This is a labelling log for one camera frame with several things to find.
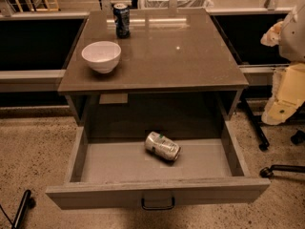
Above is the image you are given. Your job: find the black stand leg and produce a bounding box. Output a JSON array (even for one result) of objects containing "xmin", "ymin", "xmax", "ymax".
[
  {"xmin": 240, "ymin": 96, "xmax": 270, "ymax": 152},
  {"xmin": 11, "ymin": 190, "xmax": 36, "ymax": 229}
]

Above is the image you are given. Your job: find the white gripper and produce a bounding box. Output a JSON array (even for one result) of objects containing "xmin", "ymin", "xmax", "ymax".
[{"xmin": 261, "ymin": 63, "xmax": 305, "ymax": 125}]

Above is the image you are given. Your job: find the silver green 7up can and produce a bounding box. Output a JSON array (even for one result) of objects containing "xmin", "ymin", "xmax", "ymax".
[{"xmin": 144, "ymin": 132, "xmax": 181, "ymax": 161}]

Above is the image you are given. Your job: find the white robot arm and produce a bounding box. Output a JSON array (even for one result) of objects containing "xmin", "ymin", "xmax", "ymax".
[{"xmin": 260, "ymin": 0, "xmax": 305, "ymax": 125}]

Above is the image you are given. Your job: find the dark blue soda can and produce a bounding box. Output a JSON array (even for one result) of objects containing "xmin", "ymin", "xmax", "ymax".
[{"xmin": 113, "ymin": 3, "xmax": 130, "ymax": 38}]

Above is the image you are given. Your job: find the black stand leg right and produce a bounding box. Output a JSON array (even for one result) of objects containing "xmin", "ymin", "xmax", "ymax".
[{"xmin": 240, "ymin": 96, "xmax": 270, "ymax": 152}]

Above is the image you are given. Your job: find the grey cabinet with counter top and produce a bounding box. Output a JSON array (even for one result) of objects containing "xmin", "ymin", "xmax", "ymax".
[{"xmin": 58, "ymin": 10, "xmax": 248, "ymax": 140}]

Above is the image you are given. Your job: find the white wire basket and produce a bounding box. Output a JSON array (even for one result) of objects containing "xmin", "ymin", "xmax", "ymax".
[{"xmin": 139, "ymin": 0, "xmax": 214, "ymax": 10}]

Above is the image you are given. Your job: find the white ceramic bowl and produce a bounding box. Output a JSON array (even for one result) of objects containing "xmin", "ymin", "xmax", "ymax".
[{"xmin": 81, "ymin": 41, "xmax": 121, "ymax": 73}]

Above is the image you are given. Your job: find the grey open top drawer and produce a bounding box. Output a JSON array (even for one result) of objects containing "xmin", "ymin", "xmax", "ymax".
[{"xmin": 46, "ymin": 121, "xmax": 270, "ymax": 210}]

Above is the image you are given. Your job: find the black chair leg with caster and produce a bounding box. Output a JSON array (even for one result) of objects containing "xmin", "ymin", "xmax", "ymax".
[{"xmin": 259, "ymin": 164, "xmax": 305, "ymax": 177}]

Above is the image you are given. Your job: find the black stand leg left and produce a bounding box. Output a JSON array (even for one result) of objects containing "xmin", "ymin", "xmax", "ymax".
[{"xmin": 11, "ymin": 190, "xmax": 36, "ymax": 229}]

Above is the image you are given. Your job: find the black drawer handle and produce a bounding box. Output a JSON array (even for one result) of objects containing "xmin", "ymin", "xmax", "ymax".
[{"xmin": 141, "ymin": 197, "xmax": 175, "ymax": 211}]

